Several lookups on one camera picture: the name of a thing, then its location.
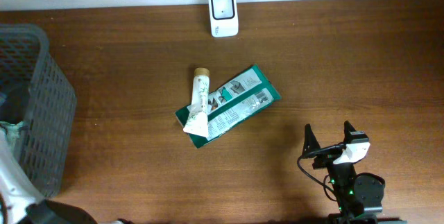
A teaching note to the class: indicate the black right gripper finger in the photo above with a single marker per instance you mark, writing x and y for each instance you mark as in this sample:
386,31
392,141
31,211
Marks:
348,130
311,144

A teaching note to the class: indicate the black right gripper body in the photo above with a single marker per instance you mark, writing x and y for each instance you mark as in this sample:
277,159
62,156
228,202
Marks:
339,173

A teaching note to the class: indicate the light green wipes packet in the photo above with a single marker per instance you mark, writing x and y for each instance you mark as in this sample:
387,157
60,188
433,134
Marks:
14,133

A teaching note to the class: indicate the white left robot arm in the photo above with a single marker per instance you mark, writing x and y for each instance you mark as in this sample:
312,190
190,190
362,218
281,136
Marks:
21,202

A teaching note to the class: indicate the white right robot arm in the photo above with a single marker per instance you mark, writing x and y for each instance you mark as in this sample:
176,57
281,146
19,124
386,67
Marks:
358,195

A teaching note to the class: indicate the white barcode scanner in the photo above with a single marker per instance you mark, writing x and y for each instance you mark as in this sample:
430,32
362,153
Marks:
224,18

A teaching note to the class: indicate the green white flat package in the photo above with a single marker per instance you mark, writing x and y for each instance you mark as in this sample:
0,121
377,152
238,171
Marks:
232,103

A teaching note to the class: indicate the white tube with gold cap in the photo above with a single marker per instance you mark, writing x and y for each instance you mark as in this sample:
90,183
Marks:
197,121

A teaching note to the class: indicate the grey plastic basket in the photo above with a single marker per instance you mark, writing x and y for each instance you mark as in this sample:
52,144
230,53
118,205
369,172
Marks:
36,93

